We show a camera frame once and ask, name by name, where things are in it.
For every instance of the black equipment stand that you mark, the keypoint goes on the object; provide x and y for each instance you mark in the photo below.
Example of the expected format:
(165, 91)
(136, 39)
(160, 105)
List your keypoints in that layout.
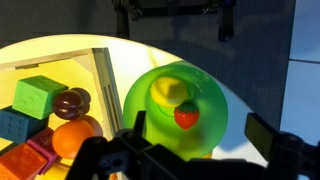
(166, 6)

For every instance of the green translucent bowl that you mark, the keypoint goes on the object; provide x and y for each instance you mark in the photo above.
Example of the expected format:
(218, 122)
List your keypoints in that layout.
(206, 110)

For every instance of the purple plum toy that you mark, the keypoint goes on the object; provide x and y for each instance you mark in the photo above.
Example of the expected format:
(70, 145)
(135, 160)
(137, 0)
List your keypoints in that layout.
(68, 104)

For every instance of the wooden tray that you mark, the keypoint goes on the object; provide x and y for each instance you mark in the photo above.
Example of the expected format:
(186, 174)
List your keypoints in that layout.
(103, 83)

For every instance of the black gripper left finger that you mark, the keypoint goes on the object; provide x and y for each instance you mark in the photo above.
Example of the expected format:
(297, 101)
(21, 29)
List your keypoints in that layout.
(100, 156)

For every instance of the orange fruit toy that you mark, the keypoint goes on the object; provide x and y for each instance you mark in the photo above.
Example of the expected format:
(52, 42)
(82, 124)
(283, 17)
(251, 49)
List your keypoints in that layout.
(71, 138)

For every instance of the dark teal toy block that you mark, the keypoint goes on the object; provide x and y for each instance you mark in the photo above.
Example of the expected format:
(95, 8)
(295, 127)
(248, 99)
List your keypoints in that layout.
(16, 125)

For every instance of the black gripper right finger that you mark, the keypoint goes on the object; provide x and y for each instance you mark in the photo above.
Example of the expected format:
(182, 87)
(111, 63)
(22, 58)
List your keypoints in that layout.
(290, 153)

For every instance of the red toy block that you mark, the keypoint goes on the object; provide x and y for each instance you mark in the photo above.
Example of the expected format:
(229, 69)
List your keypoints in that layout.
(21, 163)

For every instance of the red strawberry toy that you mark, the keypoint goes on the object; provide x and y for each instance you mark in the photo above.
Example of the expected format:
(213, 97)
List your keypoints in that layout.
(186, 115)

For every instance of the green toy block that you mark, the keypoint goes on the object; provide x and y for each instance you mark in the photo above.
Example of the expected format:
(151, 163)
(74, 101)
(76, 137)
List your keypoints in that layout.
(36, 95)

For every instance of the magenta toy block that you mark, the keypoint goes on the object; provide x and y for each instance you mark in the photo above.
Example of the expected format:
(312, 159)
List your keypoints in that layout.
(43, 143)

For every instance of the yellow lemon toy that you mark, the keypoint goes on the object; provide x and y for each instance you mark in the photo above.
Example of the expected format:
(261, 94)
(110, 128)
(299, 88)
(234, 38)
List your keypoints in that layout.
(168, 91)

